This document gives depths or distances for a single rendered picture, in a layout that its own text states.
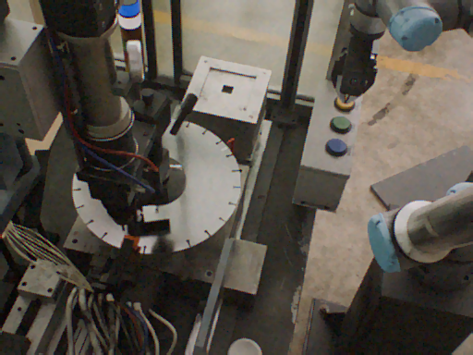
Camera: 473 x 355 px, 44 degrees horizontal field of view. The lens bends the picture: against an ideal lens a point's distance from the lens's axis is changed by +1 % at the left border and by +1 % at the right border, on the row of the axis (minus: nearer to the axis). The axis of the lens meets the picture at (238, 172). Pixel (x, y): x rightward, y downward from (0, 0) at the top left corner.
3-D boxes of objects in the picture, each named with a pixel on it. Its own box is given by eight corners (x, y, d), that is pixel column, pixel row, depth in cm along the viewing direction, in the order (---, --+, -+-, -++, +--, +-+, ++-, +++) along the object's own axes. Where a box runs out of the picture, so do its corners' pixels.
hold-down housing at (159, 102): (150, 158, 105) (142, 74, 89) (174, 167, 104) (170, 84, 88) (135, 181, 102) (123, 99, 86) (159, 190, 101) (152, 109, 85)
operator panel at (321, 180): (310, 118, 157) (320, 78, 145) (351, 128, 156) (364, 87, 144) (291, 202, 140) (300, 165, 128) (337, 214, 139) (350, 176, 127)
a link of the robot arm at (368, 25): (392, 21, 108) (347, 13, 109) (385, 41, 112) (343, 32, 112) (395, -5, 112) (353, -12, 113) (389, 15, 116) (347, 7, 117)
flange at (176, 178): (133, 207, 113) (132, 200, 111) (127, 162, 119) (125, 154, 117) (190, 198, 115) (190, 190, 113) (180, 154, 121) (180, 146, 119)
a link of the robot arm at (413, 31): (470, 11, 96) (437, -30, 102) (408, 22, 93) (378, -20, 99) (453, 48, 102) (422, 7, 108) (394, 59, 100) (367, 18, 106)
